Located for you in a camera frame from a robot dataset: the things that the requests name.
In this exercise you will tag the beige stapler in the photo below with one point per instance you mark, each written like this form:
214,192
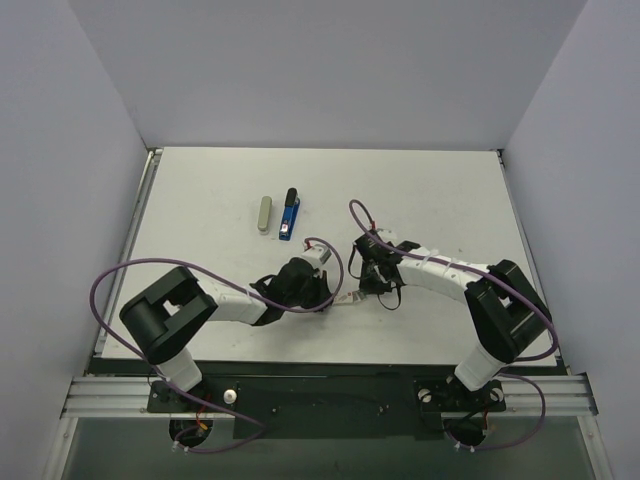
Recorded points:
264,214

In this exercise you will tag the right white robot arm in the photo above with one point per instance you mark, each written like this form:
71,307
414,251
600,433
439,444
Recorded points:
507,313

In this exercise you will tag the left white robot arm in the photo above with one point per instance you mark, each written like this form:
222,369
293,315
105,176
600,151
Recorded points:
165,316

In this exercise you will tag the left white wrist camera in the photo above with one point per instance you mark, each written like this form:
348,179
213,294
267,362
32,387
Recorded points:
316,255

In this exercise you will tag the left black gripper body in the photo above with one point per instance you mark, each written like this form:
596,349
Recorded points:
318,288

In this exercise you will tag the aluminium rail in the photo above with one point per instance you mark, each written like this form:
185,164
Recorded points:
133,397

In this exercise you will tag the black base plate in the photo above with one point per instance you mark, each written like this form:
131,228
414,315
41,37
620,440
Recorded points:
421,398

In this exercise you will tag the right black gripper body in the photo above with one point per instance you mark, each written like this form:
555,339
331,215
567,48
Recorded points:
370,282

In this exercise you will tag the staple box tray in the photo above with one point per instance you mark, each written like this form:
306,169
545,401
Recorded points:
359,296

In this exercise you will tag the blue stapler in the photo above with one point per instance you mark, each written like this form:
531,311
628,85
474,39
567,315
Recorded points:
290,212

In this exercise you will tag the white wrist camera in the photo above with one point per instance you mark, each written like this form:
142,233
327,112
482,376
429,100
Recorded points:
316,255
386,235

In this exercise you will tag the staple box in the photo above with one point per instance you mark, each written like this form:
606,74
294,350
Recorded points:
348,298

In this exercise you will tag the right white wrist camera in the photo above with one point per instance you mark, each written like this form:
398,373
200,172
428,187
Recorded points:
386,235

